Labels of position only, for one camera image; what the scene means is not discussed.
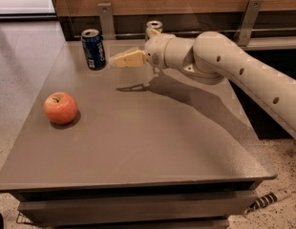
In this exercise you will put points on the metal bracket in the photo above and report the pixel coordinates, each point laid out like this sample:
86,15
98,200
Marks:
106,21
243,34

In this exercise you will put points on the green soda can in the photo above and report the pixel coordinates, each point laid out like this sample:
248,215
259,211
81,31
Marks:
155,24

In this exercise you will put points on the grey table drawer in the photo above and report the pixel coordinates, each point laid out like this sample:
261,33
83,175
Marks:
136,208

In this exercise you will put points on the red orange apple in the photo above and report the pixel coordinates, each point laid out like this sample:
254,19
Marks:
60,108

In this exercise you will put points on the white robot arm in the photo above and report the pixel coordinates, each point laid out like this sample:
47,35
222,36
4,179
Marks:
212,57

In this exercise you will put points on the right metal bracket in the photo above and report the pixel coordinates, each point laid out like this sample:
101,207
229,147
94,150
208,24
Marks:
243,34

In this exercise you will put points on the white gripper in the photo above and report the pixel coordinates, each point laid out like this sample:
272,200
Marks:
155,51

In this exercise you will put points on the white black power strip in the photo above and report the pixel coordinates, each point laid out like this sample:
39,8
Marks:
266,200

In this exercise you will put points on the left metal bracket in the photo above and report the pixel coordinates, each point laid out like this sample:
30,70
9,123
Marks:
106,21

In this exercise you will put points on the blue pepsi can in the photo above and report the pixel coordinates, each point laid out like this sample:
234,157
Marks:
93,49

